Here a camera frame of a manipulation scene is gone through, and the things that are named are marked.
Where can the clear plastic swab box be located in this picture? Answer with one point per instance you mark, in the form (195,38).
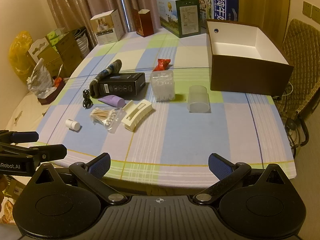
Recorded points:
(162,86)

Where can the grey knitted sock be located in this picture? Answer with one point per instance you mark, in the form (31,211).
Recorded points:
(110,70)

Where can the blue milk carton box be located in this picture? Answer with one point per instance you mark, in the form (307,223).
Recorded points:
(220,5)

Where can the dark red carton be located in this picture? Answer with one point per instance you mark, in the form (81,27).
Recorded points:
(145,23)

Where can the yellow plastic bag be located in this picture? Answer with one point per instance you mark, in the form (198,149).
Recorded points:
(18,55)

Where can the purple tube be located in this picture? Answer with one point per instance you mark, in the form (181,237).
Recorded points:
(112,100)

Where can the quilted chair cushion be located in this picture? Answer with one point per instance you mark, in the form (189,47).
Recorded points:
(302,62)

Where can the white plastic bag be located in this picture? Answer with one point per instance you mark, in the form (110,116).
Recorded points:
(40,80)

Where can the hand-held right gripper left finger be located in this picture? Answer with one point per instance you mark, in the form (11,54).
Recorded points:
(100,166)

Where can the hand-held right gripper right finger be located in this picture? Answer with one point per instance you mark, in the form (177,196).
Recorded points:
(218,166)

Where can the white striped bag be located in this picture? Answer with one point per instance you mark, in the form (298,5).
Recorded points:
(82,43)

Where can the small white bottle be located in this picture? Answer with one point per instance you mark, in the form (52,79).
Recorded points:
(72,124)

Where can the wall switch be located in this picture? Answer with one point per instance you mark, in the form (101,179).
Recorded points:
(310,8)

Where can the red snack packet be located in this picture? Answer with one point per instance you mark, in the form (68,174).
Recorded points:
(161,65)

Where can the green tissue packs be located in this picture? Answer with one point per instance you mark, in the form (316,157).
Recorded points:
(55,36)

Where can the green milk carton box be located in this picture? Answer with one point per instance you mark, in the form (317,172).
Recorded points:
(180,15)

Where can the white photo product box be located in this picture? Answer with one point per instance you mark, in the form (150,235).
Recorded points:
(106,28)

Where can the brown cardboard box white inside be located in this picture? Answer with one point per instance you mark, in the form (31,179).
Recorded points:
(245,72)

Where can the cream hair claw clip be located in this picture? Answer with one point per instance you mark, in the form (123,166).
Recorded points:
(136,116)

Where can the bag of cotton swabs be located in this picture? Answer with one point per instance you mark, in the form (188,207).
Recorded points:
(105,117)

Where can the black product box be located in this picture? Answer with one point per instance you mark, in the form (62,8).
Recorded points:
(122,83)

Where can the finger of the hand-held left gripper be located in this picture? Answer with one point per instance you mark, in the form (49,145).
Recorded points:
(53,151)
(23,136)

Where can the dark wooden tray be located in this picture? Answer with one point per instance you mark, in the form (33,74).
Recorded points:
(50,95)

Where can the frosted plastic cup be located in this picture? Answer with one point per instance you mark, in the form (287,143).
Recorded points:
(198,100)

